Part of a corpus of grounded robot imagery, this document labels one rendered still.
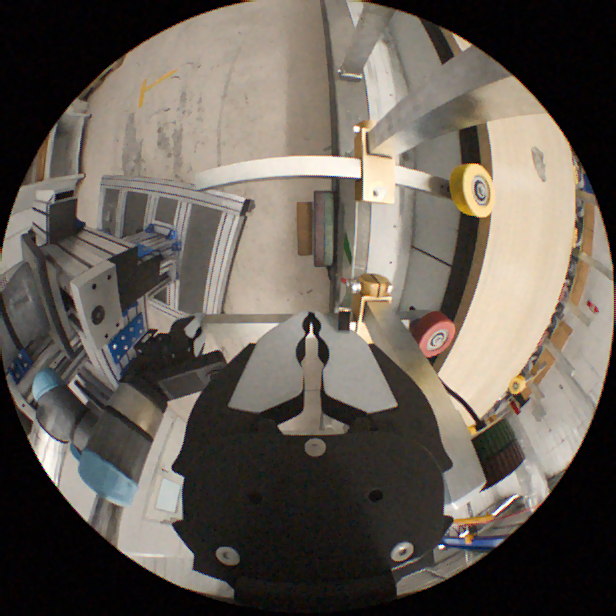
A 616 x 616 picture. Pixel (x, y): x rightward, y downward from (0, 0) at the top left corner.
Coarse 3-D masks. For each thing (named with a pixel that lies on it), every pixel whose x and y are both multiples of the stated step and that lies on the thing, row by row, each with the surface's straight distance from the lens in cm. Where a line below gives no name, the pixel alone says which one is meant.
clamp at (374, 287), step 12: (360, 276) 30; (372, 276) 31; (384, 276) 31; (360, 288) 29; (372, 288) 28; (384, 288) 28; (360, 300) 28; (372, 300) 28; (384, 300) 29; (360, 312) 29; (360, 324) 30
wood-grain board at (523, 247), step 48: (480, 144) 40; (528, 144) 56; (528, 192) 50; (480, 240) 36; (528, 240) 50; (480, 288) 37; (528, 288) 58; (480, 336) 47; (528, 336) 83; (480, 384) 73
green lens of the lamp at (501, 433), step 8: (496, 424) 19; (504, 424) 19; (488, 432) 18; (496, 432) 18; (504, 432) 19; (512, 432) 20; (472, 440) 18; (480, 440) 18; (488, 440) 18; (496, 440) 18; (504, 440) 19; (480, 448) 18; (488, 448) 18; (496, 448) 18; (480, 456) 18; (488, 456) 18
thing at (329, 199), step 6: (330, 198) 41; (330, 204) 41; (330, 210) 41; (330, 216) 41; (330, 222) 41; (330, 228) 41; (330, 234) 41; (330, 240) 41; (330, 246) 42; (330, 252) 42; (324, 258) 42; (330, 258) 42; (324, 264) 42; (330, 264) 43
